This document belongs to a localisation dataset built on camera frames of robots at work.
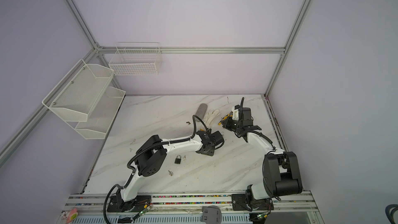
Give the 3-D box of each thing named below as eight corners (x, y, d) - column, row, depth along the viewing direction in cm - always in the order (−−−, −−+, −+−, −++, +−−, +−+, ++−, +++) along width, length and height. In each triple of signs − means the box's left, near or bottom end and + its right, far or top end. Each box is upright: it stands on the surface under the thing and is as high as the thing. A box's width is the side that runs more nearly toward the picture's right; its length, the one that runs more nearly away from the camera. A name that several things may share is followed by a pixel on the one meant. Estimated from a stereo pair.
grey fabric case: (193, 120, 107) (193, 118, 105) (199, 104, 117) (199, 102, 115) (202, 122, 106) (202, 120, 104) (208, 106, 116) (208, 104, 114)
